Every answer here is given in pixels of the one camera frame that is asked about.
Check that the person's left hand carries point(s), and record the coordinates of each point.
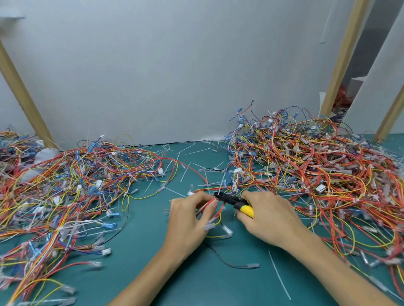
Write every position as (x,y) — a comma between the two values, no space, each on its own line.
(184,226)

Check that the person's right hand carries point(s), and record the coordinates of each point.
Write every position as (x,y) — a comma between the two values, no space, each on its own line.
(276,221)

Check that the person's left thumb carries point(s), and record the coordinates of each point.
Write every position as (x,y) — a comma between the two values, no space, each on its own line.
(208,216)

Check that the person's right thumb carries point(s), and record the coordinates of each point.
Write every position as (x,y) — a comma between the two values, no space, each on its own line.
(245,221)

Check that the person's left forearm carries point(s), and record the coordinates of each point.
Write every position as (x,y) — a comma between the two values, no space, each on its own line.
(141,289)

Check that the person's right forearm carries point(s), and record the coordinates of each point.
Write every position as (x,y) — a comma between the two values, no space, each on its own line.
(333,272)

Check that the scattered cut tie offcuts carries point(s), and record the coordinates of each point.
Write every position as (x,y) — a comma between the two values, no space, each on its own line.
(189,168)

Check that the green table mat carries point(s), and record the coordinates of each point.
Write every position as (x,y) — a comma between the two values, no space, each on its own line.
(195,290)

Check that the red bag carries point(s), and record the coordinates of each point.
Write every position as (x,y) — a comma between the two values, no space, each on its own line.
(341,96)

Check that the white plastic bag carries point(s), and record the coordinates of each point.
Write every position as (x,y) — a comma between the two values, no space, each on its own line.
(43,159)

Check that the wooden post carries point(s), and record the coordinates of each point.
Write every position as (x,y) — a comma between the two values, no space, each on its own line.
(345,49)
(394,110)
(12,76)

